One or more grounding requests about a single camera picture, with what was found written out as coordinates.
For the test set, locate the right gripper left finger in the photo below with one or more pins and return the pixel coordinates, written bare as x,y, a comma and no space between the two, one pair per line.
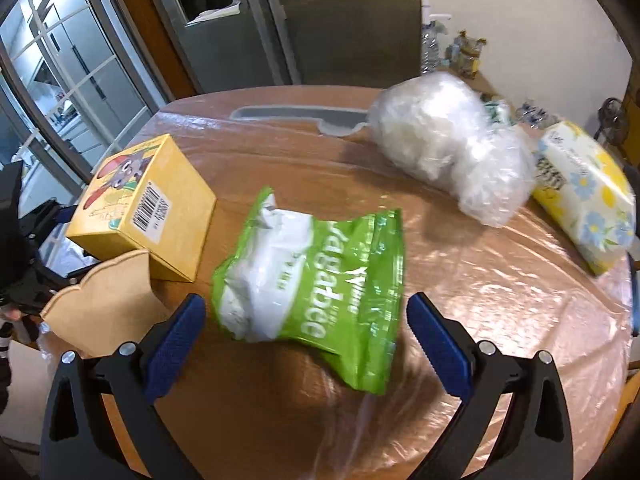
78,440

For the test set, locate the brown paper bag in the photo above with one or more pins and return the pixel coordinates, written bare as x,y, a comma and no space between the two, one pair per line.
114,303

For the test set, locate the green snack bag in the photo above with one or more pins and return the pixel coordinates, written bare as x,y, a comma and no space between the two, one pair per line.
335,286

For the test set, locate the left hand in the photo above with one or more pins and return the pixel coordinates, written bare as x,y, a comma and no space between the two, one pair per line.
10,314

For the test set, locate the yellow cartoon cardboard box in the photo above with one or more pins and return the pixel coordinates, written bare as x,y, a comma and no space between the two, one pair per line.
148,197

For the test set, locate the floral tissue pack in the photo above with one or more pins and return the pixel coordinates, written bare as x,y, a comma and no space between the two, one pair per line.
586,193

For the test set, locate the black floor fan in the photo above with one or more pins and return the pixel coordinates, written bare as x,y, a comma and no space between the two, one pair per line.
613,122

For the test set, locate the stainless steel refrigerator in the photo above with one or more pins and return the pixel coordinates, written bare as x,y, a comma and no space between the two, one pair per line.
235,44

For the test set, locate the clear plastic bag bundle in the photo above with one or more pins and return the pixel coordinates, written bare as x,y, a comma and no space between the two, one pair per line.
438,130

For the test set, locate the glass jar with lid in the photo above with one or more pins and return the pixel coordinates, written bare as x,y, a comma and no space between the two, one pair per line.
467,51

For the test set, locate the plastic water bottle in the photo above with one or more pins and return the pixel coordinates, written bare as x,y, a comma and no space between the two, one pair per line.
432,25

